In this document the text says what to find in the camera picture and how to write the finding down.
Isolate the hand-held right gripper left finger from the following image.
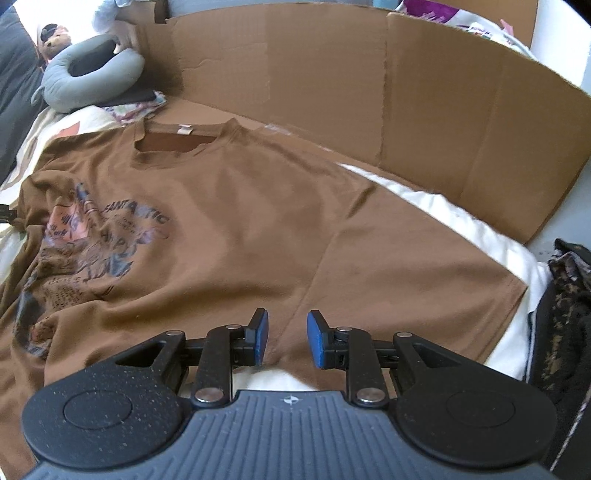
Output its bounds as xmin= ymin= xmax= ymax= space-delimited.
xmin=115 ymin=308 xmax=269 ymax=407

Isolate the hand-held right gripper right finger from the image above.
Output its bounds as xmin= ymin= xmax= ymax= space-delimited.
xmin=307 ymin=310 xmax=467 ymax=407

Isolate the brown printed t-shirt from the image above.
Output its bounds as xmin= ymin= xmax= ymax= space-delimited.
xmin=0 ymin=117 xmax=529 ymax=467

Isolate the dark grey duvet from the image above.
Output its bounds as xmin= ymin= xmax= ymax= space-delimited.
xmin=0 ymin=7 xmax=47 ymax=185

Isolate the grey neck pillow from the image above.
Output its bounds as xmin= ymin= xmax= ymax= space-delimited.
xmin=31 ymin=36 xmax=144 ymax=114

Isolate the small floral cloth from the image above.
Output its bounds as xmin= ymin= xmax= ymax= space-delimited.
xmin=104 ymin=91 xmax=167 ymax=125

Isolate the black cloth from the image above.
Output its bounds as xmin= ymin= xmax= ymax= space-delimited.
xmin=69 ymin=39 xmax=158 ymax=104

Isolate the brown plush toy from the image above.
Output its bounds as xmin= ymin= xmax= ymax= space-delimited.
xmin=39 ymin=23 xmax=71 ymax=61

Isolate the cream printed bed sheet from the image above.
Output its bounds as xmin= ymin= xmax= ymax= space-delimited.
xmin=0 ymin=106 xmax=555 ymax=402

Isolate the white fluffy cloth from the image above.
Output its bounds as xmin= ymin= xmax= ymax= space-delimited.
xmin=92 ymin=0 xmax=139 ymax=51

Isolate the dark leopard-print cloth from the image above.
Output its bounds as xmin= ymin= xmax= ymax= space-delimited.
xmin=526 ymin=237 xmax=591 ymax=480

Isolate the folded brown cardboard sheet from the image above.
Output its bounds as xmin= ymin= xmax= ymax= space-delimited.
xmin=134 ymin=2 xmax=591 ymax=245

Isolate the purple white packet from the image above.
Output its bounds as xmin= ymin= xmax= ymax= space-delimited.
xmin=401 ymin=0 xmax=536 ymax=56

